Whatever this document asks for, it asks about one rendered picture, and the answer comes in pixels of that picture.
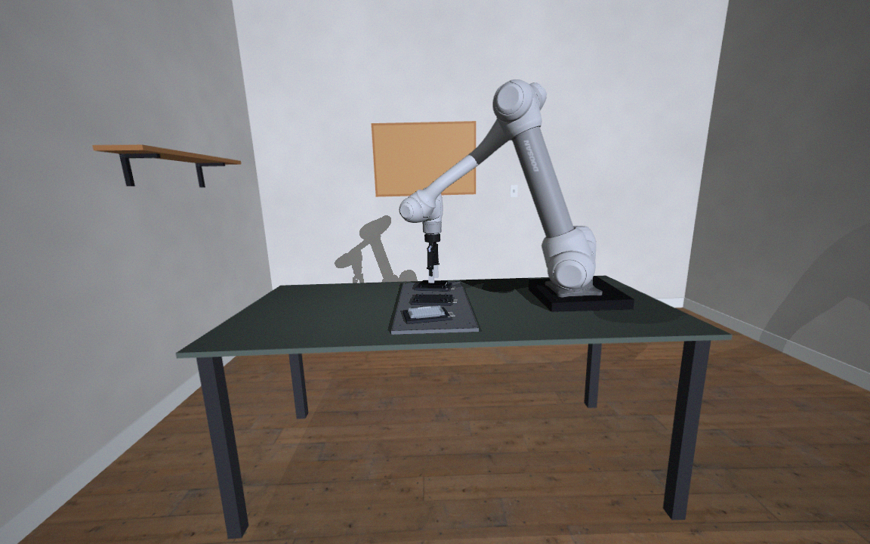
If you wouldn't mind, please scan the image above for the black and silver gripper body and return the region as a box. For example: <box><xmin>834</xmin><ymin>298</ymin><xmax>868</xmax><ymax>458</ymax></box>
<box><xmin>424</xmin><ymin>234</ymin><xmax>440</xmax><ymax>253</ymax></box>

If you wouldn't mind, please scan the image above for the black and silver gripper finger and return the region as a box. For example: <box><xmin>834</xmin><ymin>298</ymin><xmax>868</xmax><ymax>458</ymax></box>
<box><xmin>427</xmin><ymin>246</ymin><xmax>437</xmax><ymax>283</ymax></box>
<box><xmin>433</xmin><ymin>243</ymin><xmax>440</xmax><ymax>278</ymax></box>

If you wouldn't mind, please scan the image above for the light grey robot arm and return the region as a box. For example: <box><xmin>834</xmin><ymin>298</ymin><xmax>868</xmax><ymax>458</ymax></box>
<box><xmin>399</xmin><ymin>79</ymin><xmax>603</xmax><ymax>298</ymax></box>

